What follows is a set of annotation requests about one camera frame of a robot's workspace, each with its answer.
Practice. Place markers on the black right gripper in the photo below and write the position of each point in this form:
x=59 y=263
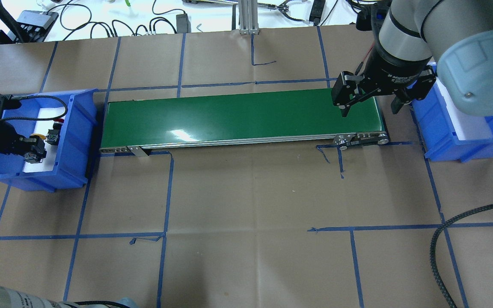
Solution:
x=391 y=70

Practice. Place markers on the yellow push button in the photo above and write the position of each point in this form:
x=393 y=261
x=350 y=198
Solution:
x=52 y=137

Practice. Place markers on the red push button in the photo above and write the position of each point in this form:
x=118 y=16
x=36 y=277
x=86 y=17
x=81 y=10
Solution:
x=58 y=124

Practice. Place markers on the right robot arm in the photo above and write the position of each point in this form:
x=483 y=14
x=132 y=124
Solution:
x=417 y=42

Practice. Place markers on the blue bin left side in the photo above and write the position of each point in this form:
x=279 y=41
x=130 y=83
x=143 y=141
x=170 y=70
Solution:
x=65 y=164

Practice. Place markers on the blue bin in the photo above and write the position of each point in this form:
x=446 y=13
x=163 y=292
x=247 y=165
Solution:
x=449 y=134
x=65 y=164

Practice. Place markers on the green conveyor belt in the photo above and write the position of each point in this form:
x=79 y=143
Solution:
x=286 y=116

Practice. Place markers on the blue bin right side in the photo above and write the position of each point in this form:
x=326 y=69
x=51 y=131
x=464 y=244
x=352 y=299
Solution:
x=449 y=134

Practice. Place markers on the aluminium frame post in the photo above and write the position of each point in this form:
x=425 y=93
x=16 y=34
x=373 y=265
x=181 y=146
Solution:
x=248 y=17

